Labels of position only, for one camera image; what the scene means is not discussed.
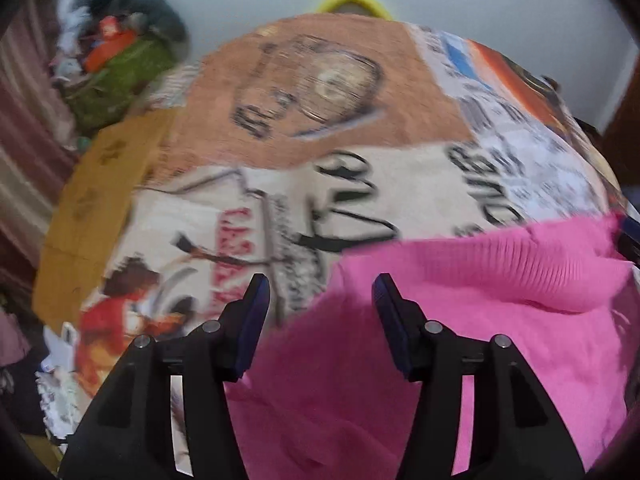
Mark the brown wooden door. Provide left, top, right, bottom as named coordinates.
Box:
left=600, top=55, right=640, bottom=181

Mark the pink knit cardigan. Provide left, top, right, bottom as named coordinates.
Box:
left=224, top=212, right=640, bottom=480

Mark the dark cloth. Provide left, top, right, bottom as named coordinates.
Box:
left=0, top=305, right=48, bottom=438

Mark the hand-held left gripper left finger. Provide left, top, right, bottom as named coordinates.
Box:
left=59, top=273, right=272, bottom=480

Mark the striped curtain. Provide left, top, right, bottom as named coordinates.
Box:
left=0, top=0, right=78, bottom=291

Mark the orange flat box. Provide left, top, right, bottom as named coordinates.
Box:
left=82, top=30, right=139, bottom=74

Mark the pile of clothes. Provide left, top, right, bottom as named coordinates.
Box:
left=49, top=0, right=128, bottom=81

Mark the pile of papers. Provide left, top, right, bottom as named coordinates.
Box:
left=34, top=324, right=83, bottom=443

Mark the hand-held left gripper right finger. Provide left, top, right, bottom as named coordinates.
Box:
left=371, top=272, right=587, bottom=480

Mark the bamboo lap desk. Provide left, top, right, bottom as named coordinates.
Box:
left=32, top=109, right=177, bottom=332

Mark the printed bed sheet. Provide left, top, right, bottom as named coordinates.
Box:
left=42, top=15, right=627, bottom=480

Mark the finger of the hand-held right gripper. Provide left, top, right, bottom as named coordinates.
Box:
left=611, top=214, right=640, bottom=267

